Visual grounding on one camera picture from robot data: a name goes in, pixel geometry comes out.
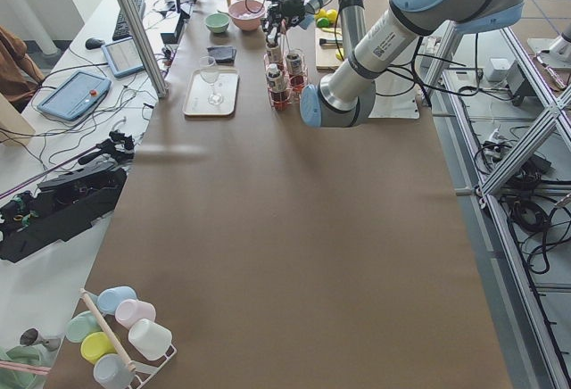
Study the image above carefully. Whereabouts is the bamboo cutting board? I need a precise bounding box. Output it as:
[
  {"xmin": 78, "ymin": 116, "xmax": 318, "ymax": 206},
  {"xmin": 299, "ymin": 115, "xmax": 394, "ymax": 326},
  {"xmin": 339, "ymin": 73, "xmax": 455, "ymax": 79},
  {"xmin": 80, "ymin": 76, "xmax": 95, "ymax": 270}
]
[{"xmin": 314, "ymin": 28, "xmax": 343, "ymax": 70}]

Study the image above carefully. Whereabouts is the blue teach pendant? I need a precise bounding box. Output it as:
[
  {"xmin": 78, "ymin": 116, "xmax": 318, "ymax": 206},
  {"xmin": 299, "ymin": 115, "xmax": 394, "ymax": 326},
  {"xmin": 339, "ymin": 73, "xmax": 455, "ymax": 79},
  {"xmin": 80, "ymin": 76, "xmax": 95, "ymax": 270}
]
[
  {"xmin": 101, "ymin": 37, "xmax": 145, "ymax": 79},
  {"xmin": 37, "ymin": 70, "xmax": 112, "ymax": 121}
]

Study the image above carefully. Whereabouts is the aluminium frame post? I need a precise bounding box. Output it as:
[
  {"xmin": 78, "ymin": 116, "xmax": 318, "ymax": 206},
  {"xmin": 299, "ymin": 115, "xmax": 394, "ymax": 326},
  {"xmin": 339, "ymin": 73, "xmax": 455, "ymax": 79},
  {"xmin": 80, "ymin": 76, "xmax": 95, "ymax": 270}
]
[{"xmin": 117, "ymin": 0, "xmax": 168, "ymax": 99}]

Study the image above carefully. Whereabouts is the green ceramic bowl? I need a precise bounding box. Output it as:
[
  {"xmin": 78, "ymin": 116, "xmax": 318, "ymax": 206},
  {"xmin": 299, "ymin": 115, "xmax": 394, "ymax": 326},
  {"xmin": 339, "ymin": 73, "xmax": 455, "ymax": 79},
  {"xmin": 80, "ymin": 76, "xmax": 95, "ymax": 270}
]
[{"xmin": 204, "ymin": 12, "xmax": 230, "ymax": 34}]

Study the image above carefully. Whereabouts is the grey plastic cup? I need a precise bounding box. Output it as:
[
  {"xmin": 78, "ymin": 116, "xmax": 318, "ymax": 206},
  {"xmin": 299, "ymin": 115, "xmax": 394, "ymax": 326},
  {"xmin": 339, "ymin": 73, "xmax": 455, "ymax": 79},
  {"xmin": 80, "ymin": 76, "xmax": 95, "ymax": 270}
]
[{"xmin": 93, "ymin": 353, "xmax": 135, "ymax": 389}]

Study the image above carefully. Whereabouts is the yellow plastic cup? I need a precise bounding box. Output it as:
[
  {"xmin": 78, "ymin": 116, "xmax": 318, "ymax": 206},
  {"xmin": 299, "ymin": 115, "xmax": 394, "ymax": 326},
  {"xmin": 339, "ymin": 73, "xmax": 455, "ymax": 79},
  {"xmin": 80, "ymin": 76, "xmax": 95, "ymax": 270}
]
[{"xmin": 80, "ymin": 331, "xmax": 116, "ymax": 364}]

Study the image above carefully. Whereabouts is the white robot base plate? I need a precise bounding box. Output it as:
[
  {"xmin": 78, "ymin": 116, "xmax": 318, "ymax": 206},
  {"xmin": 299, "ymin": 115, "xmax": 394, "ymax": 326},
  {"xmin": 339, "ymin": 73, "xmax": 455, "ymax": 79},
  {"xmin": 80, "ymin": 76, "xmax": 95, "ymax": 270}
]
[{"xmin": 368, "ymin": 79, "xmax": 419, "ymax": 120}]

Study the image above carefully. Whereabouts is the black keyboard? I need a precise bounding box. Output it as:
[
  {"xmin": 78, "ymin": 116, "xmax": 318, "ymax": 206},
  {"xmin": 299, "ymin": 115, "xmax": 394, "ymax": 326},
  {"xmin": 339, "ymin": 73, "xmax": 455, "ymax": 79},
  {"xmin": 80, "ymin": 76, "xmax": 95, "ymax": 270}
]
[{"xmin": 112, "ymin": 0, "xmax": 147, "ymax": 42}]

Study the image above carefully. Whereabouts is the tea bottle back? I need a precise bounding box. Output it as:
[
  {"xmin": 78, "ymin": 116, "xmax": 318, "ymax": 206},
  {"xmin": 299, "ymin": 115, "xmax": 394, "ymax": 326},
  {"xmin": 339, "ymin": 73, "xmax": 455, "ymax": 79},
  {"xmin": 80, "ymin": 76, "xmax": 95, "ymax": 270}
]
[{"xmin": 285, "ymin": 50, "xmax": 305, "ymax": 91}]

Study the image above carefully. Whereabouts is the steel jigger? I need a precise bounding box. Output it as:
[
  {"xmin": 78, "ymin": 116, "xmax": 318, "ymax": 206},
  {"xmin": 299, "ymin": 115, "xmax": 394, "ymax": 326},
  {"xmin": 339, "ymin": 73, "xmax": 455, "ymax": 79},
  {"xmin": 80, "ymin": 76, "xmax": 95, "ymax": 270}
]
[{"xmin": 20, "ymin": 327, "xmax": 62, "ymax": 352}]

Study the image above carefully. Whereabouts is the pink bowl of ice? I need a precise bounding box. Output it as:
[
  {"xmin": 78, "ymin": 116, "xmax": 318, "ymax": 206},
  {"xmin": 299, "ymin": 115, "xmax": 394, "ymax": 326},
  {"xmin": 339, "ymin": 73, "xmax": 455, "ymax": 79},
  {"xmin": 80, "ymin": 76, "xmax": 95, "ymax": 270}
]
[{"xmin": 228, "ymin": 0, "xmax": 265, "ymax": 31}]

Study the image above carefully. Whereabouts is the white plastic cup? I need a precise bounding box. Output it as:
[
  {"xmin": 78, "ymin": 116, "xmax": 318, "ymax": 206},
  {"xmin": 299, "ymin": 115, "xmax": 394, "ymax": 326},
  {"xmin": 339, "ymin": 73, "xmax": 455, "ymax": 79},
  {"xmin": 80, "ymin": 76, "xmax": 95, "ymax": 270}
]
[{"xmin": 128, "ymin": 319, "xmax": 173, "ymax": 360}]

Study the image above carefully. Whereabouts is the pink plastic cup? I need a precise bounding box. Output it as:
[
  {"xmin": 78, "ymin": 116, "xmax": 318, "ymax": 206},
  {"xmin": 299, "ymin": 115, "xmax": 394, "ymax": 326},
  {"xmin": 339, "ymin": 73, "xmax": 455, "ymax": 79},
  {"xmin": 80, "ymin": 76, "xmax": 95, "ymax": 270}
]
[{"xmin": 114, "ymin": 299, "xmax": 156, "ymax": 329}]

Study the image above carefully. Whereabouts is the green plastic cup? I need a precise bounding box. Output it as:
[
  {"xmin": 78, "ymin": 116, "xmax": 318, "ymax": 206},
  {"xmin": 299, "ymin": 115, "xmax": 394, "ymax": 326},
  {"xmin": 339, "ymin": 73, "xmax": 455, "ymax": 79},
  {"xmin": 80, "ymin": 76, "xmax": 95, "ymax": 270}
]
[{"xmin": 65, "ymin": 310, "xmax": 102, "ymax": 343}]

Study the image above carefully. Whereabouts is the white cup rack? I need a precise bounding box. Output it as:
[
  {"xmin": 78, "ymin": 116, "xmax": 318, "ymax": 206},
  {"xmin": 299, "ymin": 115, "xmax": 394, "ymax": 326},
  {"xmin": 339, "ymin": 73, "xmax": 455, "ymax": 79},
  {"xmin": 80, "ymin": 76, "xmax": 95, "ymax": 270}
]
[{"xmin": 79, "ymin": 288, "xmax": 178, "ymax": 388}]

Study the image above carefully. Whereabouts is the black computer mouse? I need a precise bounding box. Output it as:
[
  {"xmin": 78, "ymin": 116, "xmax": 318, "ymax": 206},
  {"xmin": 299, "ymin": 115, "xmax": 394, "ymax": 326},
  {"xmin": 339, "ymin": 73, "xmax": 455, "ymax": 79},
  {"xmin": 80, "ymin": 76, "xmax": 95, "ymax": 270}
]
[{"xmin": 85, "ymin": 37, "xmax": 105, "ymax": 50}]

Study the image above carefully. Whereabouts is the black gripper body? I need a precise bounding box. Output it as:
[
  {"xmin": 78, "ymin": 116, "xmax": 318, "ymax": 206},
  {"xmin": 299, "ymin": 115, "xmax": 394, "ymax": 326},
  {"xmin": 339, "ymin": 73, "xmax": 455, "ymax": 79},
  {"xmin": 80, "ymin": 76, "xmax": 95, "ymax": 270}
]
[{"xmin": 278, "ymin": 0, "xmax": 306, "ymax": 28}]

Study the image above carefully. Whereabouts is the tea bottle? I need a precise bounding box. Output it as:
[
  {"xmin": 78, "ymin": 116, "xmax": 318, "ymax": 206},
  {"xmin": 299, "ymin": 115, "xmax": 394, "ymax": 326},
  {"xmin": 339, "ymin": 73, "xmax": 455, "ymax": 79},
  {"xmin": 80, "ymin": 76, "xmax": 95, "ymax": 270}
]
[
  {"xmin": 266, "ymin": 63, "xmax": 287, "ymax": 111},
  {"xmin": 266, "ymin": 36, "xmax": 284, "ymax": 71},
  {"xmin": 285, "ymin": 50, "xmax": 305, "ymax": 91}
]

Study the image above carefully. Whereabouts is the clear wine glass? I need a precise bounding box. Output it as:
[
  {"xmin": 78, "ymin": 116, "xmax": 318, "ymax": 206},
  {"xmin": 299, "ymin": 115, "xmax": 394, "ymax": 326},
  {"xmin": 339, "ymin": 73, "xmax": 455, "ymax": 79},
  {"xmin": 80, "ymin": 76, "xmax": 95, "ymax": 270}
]
[{"xmin": 199, "ymin": 56, "xmax": 224, "ymax": 105}]

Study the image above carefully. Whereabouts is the grey folded cloth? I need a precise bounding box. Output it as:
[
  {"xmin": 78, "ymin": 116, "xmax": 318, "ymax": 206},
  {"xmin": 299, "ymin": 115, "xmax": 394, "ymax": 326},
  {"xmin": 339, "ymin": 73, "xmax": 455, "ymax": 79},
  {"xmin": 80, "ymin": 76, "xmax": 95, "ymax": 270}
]
[{"xmin": 207, "ymin": 46, "xmax": 236, "ymax": 64}]

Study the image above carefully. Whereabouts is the blue plastic cup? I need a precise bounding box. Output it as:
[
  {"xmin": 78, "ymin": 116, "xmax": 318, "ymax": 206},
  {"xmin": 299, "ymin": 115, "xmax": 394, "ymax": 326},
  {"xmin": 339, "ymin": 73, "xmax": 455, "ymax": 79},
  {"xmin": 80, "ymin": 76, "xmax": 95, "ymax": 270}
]
[{"xmin": 96, "ymin": 286, "xmax": 137, "ymax": 315}]

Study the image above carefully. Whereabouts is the yellow lemon upper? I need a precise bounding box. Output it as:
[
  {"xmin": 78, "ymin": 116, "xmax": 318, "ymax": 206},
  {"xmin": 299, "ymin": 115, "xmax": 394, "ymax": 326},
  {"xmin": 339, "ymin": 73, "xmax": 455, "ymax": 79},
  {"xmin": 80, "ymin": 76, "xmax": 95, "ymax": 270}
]
[{"xmin": 315, "ymin": 8, "xmax": 327, "ymax": 21}]

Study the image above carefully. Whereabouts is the copper wire bottle basket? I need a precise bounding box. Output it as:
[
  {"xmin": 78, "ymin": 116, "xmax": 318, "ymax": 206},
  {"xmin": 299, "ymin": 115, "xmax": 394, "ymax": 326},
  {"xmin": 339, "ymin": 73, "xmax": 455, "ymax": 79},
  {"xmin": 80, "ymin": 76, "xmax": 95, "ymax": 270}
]
[{"xmin": 263, "ymin": 22, "xmax": 308, "ymax": 112}]

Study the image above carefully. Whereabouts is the steel muddler black tip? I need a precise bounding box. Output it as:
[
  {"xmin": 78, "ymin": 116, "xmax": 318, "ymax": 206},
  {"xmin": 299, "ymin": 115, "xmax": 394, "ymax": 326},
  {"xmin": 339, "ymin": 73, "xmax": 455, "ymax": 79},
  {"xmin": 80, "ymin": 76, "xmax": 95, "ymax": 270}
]
[{"xmin": 319, "ymin": 38, "xmax": 343, "ymax": 46}]

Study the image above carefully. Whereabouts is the half lemon slice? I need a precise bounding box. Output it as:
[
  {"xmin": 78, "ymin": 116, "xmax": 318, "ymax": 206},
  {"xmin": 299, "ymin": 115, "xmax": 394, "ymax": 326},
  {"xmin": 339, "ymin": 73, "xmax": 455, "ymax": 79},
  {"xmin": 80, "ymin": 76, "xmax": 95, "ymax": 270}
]
[{"xmin": 335, "ymin": 49, "xmax": 344, "ymax": 62}]

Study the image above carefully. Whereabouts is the cream rabbit tray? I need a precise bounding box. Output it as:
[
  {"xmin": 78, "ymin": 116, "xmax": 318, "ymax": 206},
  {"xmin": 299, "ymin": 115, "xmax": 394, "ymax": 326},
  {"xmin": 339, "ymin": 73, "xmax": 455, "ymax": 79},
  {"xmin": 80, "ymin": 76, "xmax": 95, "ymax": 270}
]
[{"xmin": 182, "ymin": 67, "xmax": 239, "ymax": 118}]

